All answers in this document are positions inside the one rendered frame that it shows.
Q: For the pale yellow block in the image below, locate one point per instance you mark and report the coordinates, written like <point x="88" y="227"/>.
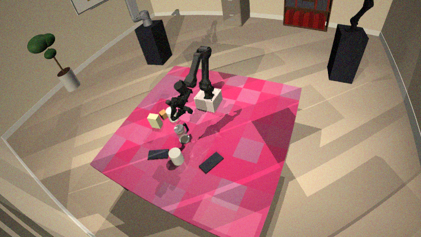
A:
<point x="155" y="121"/>

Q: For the glass french press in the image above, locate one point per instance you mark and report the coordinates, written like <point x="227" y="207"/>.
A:
<point x="180" y="132"/>

